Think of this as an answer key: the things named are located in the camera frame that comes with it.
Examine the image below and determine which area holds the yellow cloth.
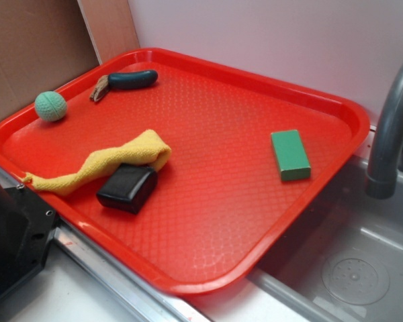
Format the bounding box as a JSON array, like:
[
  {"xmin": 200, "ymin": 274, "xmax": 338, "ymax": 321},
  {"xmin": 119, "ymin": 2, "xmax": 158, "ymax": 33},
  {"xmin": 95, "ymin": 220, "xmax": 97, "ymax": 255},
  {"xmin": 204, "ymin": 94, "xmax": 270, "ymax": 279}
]
[{"xmin": 21, "ymin": 129, "xmax": 172, "ymax": 196}]

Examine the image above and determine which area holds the grey toy sink basin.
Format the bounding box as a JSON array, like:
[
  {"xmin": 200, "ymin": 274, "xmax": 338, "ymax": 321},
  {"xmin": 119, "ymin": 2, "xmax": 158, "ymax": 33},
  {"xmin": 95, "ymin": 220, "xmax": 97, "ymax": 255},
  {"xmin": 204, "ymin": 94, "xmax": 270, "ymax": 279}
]
[{"xmin": 249, "ymin": 136, "xmax": 403, "ymax": 321}]

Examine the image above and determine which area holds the dark green toy cucumber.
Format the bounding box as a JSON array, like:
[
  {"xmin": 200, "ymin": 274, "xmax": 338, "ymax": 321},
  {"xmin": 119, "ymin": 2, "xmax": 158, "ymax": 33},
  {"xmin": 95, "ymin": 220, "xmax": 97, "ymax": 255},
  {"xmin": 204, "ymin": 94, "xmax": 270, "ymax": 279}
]
[{"xmin": 89, "ymin": 70, "xmax": 159, "ymax": 103}]

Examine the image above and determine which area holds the green rectangular block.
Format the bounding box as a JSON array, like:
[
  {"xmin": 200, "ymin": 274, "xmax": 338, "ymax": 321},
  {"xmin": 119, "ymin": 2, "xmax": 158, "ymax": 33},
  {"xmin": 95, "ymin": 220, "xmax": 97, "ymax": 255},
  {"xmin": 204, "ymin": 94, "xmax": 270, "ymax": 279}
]
[{"xmin": 271, "ymin": 129, "xmax": 312, "ymax": 182}]

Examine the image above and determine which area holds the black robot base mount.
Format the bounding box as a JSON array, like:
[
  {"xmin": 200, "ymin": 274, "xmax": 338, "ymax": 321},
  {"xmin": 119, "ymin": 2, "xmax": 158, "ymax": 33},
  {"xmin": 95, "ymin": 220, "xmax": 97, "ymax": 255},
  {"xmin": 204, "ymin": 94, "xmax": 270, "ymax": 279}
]
[{"xmin": 0, "ymin": 184, "xmax": 58, "ymax": 300}]

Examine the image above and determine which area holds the black rounded block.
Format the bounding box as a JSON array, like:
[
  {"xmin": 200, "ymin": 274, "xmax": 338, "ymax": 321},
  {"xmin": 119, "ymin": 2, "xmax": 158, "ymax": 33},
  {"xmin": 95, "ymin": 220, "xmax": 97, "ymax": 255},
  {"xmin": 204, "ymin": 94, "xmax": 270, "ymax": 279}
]
[{"xmin": 96, "ymin": 164, "xmax": 158, "ymax": 215}]

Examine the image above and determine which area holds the light green textured ball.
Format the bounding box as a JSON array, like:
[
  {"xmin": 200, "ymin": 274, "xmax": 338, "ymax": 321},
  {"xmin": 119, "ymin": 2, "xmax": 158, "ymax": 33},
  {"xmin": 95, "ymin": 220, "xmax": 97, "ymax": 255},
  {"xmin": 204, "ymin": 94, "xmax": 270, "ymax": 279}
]
[{"xmin": 34, "ymin": 91, "xmax": 67, "ymax": 122}]

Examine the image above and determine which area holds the grey toy faucet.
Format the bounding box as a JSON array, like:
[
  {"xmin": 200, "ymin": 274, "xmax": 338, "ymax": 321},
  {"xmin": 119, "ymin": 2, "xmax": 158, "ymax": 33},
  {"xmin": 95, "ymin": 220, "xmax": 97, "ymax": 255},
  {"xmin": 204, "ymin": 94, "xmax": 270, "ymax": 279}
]
[{"xmin": 365, "ymin": 65, "xmax": 403, "ymax": 199}]

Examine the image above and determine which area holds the red plastic tray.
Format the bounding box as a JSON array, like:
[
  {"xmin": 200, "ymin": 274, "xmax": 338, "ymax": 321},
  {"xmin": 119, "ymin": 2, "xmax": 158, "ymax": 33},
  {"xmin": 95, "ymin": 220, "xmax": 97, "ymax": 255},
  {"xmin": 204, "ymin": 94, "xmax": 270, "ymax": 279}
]
[{"xmin": 0, "ymin": 48, "xmax": 369, "ymax": 295}]

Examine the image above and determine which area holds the brown cardboard sheet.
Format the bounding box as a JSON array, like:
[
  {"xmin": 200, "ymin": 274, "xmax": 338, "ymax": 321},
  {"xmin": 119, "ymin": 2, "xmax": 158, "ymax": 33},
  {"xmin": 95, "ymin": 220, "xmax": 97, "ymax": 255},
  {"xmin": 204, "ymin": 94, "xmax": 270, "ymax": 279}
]
[{"xmin": 0, "ymin": 1, "xmax": 139, "ymax": 121}]

